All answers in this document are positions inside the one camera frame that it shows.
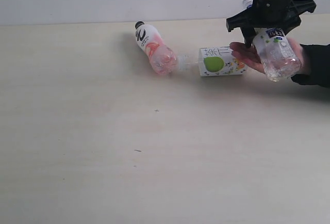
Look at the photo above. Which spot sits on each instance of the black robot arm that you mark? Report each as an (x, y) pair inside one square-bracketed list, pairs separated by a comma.
[(282, 14)]

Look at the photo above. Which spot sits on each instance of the black sleeved forearm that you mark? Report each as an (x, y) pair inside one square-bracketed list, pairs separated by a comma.
[(318, 64)]

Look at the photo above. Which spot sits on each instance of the white label jasmine oolong bottle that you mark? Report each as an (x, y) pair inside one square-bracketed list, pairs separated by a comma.
[(276, 55)]

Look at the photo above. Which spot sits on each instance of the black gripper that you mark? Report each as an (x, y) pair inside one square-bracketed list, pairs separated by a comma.
[(280, 16)]

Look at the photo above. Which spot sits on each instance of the pink white bottle black cap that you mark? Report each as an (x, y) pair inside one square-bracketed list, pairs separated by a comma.
[(162, 59)]

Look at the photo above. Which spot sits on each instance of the open human hand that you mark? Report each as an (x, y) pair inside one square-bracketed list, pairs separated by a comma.
[(250, 57)]

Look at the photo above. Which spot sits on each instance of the tea bottle green apple label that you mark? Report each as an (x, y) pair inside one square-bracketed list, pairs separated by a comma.
[(212, 61)]

